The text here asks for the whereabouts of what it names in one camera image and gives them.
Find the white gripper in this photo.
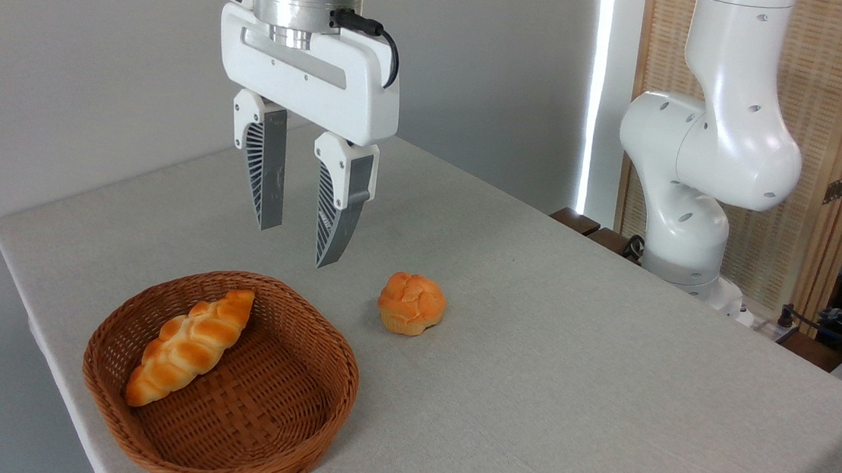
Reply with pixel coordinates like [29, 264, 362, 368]
[196, 0, 410, 275]

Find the round bread bun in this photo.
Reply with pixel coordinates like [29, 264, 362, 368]
[374, 270, 449, 339]

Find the long braided bread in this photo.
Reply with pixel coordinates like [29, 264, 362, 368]
[124, 279, 257, 418]

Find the brown wicker basket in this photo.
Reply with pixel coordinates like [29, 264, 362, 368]
[73, 259, 368, 473]

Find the dark wooden block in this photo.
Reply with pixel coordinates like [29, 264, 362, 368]
[585, 226, 645, 265]
[548, 206, 603, 238]

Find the grey tablecloth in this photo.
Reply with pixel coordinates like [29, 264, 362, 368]
[0, 90, 842, 473]

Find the bamboo folding screen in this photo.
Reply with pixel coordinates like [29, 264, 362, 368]
[608, 0, 842, 327]

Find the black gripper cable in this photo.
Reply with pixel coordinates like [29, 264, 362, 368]
[326, 6, 405, 90]

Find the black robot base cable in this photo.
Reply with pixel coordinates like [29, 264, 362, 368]
[621, 234, 648, 265]

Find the black plug with cable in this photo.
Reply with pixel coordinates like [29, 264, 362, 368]
[777, 302, 823, 335]

